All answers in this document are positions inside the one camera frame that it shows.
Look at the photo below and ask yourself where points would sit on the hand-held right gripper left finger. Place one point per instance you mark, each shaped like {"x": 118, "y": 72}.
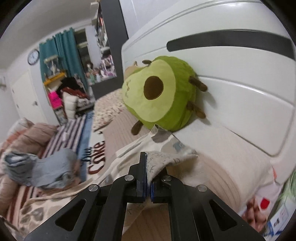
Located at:
{"x": 141, "y": 185}

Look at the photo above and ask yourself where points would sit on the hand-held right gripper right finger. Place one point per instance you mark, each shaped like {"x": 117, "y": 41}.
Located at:
{"x": 153, "y": 193}

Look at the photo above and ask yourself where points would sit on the white grey spotted pants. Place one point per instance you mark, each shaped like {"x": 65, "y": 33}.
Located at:
{"x": 129, "y": 150}

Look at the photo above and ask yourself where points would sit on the green avocado plush toy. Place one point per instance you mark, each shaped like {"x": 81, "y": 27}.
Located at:
{"x": 161, "y": 104}

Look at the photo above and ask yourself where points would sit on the floral pillow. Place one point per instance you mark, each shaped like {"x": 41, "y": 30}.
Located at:
{"x": 106, "y": 109}

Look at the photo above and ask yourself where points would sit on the plain blue folded cloth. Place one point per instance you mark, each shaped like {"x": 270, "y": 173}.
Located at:
{"x": 55, "y": 166}

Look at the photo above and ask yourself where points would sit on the striped printed blanket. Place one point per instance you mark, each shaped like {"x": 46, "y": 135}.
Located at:
{"x": 69, "y": 134}

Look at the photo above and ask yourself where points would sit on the white cushion pile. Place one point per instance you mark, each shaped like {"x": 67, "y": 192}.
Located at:
{"x": 69, "y": 105}

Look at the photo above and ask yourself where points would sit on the colourful printed cloth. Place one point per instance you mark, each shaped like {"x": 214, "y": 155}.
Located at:
{"x": 263, "y": 204}

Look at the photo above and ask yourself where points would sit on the bright pink box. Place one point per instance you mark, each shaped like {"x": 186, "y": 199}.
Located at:
{"x": 55, "y": 100}

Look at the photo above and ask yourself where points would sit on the dark red clothes pile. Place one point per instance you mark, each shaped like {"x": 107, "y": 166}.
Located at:
{"x": 71, "y": 85}

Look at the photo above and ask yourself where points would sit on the pile of clothes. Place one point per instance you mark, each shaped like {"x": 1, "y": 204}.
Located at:
{"x": 30, "y": 134}

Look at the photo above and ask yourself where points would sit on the blue frayed denim cloth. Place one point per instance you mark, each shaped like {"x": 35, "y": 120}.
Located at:
{"x": 18, "y": 164}

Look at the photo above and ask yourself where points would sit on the yellow box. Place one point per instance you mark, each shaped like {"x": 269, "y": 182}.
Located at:
{"x": 55, "y": 78}

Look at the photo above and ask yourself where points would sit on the white door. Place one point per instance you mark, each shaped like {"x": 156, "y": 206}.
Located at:
{"x": 25, "y": 97}

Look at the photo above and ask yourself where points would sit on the white bed headboard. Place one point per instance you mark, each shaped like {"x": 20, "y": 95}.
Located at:
{"x": 231, "y": 69}

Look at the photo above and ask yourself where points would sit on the teal curtain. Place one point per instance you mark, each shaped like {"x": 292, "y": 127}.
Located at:
{"x": 64, "y": 51}

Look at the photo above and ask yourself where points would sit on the dark shelf unit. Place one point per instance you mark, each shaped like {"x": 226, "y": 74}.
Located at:
{"x": 115, "y": 27}

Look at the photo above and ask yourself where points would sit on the round wall clock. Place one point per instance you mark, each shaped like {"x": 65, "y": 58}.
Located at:
{"x": 33, "y": 57}

